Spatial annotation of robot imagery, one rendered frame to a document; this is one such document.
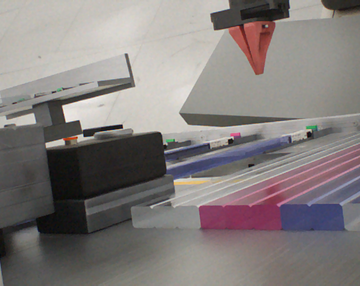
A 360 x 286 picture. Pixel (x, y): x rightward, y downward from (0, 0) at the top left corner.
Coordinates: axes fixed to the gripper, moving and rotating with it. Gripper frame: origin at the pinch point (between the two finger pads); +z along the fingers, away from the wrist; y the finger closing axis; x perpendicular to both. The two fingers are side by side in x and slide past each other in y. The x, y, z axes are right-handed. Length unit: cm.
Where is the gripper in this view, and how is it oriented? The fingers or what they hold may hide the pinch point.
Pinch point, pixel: (258, 68)
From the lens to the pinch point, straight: 88.9
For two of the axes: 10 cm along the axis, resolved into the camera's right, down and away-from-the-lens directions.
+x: 5.5, -1.8, 8.2
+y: 8.2, -0.8, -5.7
